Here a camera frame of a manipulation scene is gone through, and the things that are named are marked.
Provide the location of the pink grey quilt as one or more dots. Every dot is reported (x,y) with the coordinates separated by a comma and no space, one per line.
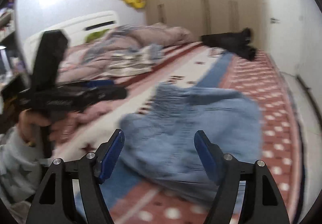
(88,61)

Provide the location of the green cloth by headboard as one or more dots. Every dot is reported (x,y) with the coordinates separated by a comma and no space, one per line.
(97,36)

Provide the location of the grey star sleeve forearm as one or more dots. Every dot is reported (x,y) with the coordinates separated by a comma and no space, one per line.
(20,168)

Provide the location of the dark floor baseboard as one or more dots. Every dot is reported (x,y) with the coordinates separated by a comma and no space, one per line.
(309,95)

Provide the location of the person left hand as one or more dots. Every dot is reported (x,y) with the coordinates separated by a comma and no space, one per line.
(29,121)

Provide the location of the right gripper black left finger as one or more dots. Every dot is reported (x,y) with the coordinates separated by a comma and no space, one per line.
(70,192)

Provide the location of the white bed headboard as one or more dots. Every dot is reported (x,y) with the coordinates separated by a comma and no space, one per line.
(76,30)

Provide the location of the light blue denim pants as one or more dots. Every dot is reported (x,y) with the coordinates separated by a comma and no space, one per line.
(159,143)

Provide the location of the black clothing pile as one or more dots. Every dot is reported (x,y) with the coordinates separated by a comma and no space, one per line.
(238,43)

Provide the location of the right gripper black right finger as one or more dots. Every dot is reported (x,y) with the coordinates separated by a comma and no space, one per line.
(262,203)

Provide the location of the white door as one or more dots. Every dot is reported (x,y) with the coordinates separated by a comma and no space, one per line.
(283,33)

